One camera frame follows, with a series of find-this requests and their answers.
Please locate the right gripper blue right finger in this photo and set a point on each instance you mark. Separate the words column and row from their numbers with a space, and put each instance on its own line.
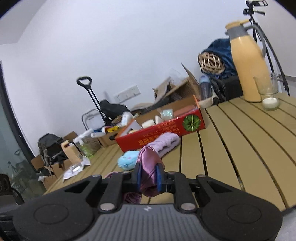
column 160, row 174

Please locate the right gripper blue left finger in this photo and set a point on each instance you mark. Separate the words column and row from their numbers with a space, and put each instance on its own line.
column 138, row 175

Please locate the pink satin cloth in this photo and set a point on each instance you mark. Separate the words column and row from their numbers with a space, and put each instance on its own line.
column 149, row 159

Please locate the lilac fluffy towel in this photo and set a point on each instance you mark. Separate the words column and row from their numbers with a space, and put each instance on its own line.
column 164, row 143

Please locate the white round sponge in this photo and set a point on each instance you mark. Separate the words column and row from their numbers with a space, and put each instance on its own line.
column 148, row 123

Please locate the light blue plush toy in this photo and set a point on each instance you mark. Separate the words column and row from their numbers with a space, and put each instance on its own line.
column 128, row 160

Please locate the brown cardboard tray box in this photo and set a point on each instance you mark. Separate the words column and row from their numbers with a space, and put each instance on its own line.
column 109, row 138

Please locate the white triangular sponge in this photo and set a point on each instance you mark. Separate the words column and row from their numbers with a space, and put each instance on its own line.
column 158, row 120

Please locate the green spray bottle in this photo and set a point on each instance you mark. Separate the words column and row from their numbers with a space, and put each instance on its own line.
column 85, row 149

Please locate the clear plastic bag bundle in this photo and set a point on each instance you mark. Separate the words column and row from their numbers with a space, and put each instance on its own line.
column 167, row 114

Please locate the white lidded food jar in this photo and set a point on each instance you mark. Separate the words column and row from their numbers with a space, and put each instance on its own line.
column 92, row 143

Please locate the white lint roller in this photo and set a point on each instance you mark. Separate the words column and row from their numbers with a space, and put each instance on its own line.
column 101, row 132

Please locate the white pill bottle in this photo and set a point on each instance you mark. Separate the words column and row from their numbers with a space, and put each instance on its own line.
column 127, row 117

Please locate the red cardboard fruit box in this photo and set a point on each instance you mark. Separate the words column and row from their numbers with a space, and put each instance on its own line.
column 133, row 136

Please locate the brown sponge block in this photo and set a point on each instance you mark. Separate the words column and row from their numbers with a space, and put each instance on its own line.
column 184, row 110

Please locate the white paper sheets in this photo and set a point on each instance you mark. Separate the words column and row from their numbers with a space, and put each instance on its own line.
column 76, row 168

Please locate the wooden box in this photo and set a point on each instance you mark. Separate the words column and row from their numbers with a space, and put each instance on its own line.
column 71, row 152

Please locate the black bag on trolley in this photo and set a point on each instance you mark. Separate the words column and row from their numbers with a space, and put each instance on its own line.
column 112, row 110

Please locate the beige fleece mat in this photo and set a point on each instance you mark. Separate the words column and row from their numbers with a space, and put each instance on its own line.
column 148, row 104

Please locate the large open cardboard box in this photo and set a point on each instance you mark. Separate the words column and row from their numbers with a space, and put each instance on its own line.
column 175, row 88

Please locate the floor cardboard boxes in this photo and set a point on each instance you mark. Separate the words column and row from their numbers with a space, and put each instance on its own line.
column 48, row 174

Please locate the dark backpack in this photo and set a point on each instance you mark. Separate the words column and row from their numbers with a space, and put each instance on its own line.
column 50, row 149

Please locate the blue water bottle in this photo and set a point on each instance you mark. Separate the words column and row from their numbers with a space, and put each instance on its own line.
column 205, row 87

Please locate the woven rattan ball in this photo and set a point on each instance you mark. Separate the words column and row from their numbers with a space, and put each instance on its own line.
column 210, row 63

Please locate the clear glass cup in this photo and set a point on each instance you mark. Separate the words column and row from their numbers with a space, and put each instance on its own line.
column 267, row 87

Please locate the blue fabric bag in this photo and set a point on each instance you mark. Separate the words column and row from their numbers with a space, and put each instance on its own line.
column 222, row 48

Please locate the yellow thermos jug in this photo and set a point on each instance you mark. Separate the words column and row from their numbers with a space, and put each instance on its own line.
column 248, row 58

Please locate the metal folding stool frame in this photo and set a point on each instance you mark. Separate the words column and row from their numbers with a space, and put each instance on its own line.
column 92, row 120

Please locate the wall power outlet strip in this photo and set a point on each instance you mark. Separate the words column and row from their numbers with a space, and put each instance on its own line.
column 127, row 94

